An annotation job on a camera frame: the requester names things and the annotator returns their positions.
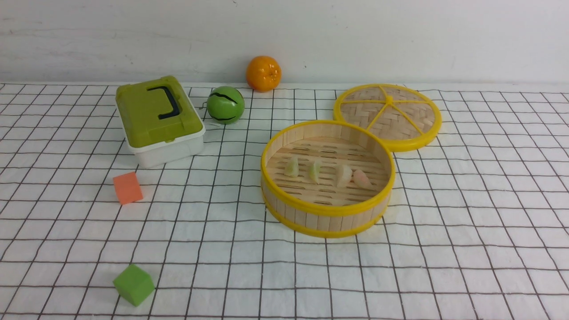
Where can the pale green dumpling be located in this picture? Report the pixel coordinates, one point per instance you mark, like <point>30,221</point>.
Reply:
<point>292,167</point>

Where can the light green dumpling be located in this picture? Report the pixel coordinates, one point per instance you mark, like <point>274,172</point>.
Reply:
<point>314,171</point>

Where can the white dumpling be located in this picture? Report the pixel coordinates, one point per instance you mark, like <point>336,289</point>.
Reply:
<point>343,175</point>

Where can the pink dumpling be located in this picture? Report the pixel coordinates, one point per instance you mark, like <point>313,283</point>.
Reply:
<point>361,180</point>

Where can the bamboo steamer tray yellow rim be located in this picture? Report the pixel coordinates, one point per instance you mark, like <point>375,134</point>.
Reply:
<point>324,210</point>

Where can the woven bamboo steamer lid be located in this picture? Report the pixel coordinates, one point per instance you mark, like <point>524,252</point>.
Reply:
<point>404,119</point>

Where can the green watermelon toy ball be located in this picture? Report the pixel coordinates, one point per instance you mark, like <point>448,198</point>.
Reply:
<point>225,104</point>

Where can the orange toy fruit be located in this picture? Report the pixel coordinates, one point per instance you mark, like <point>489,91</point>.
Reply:
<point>263,73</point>

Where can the green lidded storage box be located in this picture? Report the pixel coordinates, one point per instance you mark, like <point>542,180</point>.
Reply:
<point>159,121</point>

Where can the orange foam cube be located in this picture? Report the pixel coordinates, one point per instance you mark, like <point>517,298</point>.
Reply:
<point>127,188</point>

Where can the green foam cube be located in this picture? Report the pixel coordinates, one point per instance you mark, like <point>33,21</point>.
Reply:
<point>134,285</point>

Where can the white checkered tablecloth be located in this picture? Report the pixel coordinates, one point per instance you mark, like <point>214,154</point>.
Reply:
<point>477,227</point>

